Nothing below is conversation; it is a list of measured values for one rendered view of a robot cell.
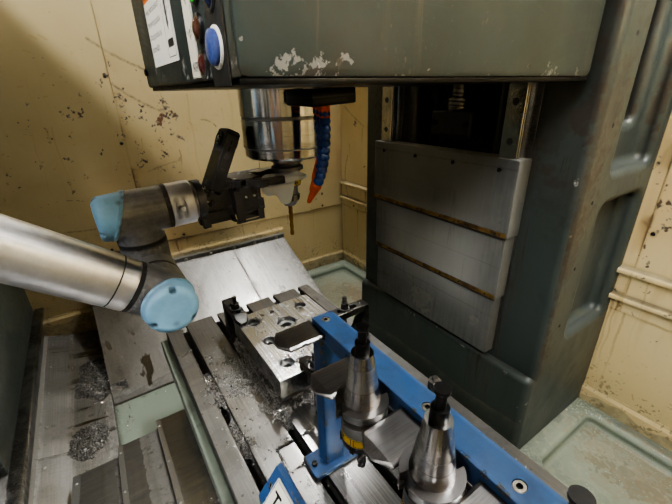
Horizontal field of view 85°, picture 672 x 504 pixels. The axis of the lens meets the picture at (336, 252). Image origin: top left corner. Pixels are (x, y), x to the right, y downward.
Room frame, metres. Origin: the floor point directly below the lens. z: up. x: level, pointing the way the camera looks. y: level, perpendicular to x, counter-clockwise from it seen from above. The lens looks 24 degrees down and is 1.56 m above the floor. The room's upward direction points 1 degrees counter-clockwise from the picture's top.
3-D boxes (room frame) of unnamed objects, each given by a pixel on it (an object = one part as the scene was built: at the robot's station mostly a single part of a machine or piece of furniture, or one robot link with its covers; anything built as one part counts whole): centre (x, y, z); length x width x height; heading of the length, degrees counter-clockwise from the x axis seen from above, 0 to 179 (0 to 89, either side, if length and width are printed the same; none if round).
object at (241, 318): (0.88, 0.29, 0.97); 0.13 x 0.03 x 0.15; 33
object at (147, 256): (0.57, 0.32, 1.28); 0.11 x 0.08 x 0.11; 34
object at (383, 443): (0.28, -0.06, 1.21); 0.07 x 0.05 x 0.01; 123
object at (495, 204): (0.99, -0.28, 1.16); 0.48 x 0.05 x 0.51; 33
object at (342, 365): (0.37, 0.00, 1.21); 0.07 x 0.05 x 0.01; 123
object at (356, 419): (0.33, -0.03, 1.21); 0.06 x 0.06 x 0.03
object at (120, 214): (0.58, 0.33, 1.38); 0.11 x 0.08 x 0.09; 123
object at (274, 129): (0.74, 0.09, 1.51); 0.16 x 0.16 x 0.12
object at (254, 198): (0.67, 0.20, 1.38); 0.12 x 0.08 x 0.09; 123
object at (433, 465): (0.24, -0.09, 1.26); 0.04 x 0.04 x 0.07
